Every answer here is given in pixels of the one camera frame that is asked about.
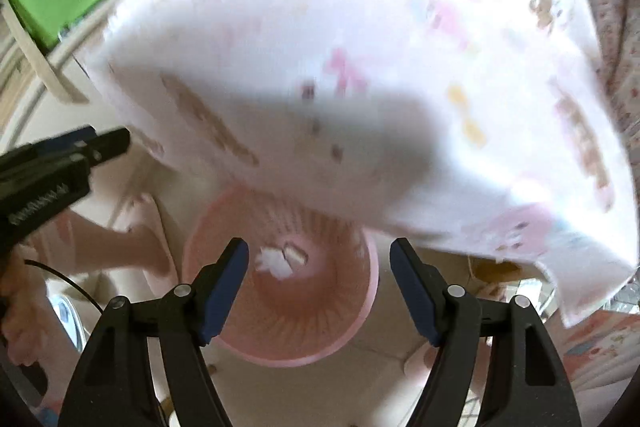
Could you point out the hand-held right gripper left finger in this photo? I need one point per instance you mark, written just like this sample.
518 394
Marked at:
222 294

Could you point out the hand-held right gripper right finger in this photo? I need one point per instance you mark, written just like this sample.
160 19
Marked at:
415 294

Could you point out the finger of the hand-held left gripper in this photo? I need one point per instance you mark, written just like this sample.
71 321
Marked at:
110 147
75 139

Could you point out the white tissue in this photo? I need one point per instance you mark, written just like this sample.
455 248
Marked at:
271 263

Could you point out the pink plastic basket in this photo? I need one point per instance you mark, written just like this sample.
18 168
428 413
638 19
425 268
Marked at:
300 322

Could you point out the small beige paper scrap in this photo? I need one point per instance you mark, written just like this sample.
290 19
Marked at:
295 255

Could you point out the person's left hand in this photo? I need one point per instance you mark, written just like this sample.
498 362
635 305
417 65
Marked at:
22 312

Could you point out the pink slipper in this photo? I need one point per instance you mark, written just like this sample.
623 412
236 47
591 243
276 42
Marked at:
427 364

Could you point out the white and blue object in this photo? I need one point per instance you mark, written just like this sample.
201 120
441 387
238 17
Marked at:
65 317

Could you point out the person's printed pajamas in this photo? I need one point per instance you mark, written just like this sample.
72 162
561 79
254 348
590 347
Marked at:
600 347

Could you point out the printed pink tablecloth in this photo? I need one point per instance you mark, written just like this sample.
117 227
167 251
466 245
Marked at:
350 107

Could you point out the pink floral cloth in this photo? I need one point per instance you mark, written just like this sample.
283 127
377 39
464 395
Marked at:
612 37

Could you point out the white furniture frame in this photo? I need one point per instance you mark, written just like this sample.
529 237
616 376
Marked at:
35 57

